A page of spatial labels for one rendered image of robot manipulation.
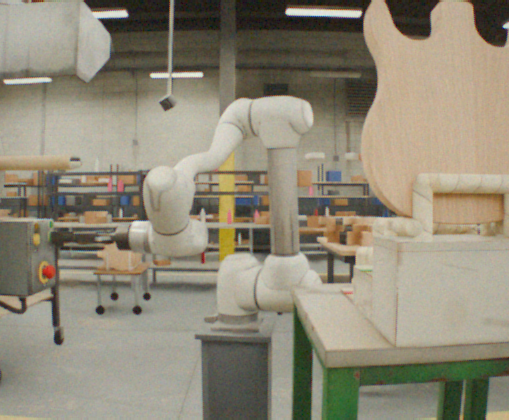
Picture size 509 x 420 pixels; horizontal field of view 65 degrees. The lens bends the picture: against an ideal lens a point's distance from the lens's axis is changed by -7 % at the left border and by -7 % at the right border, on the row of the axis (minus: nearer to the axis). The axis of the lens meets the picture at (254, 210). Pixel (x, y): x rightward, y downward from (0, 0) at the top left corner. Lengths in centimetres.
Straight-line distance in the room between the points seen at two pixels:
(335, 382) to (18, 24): 83
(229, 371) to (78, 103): 1197
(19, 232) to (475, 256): 105
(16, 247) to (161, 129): 1119
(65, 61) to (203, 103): 1149
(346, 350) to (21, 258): 85
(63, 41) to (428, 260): 72
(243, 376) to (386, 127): 111
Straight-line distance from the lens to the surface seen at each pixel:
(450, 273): 74
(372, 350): 72
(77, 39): 82
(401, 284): 71
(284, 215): 146
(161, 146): 1222
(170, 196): 102
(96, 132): 1279
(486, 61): 85
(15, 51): 87
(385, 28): 80
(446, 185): 74
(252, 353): 157
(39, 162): 96
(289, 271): 147
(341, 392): 75
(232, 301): 158
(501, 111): 84
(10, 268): 124
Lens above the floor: 116
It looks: 1 degrees down
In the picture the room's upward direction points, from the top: straight up
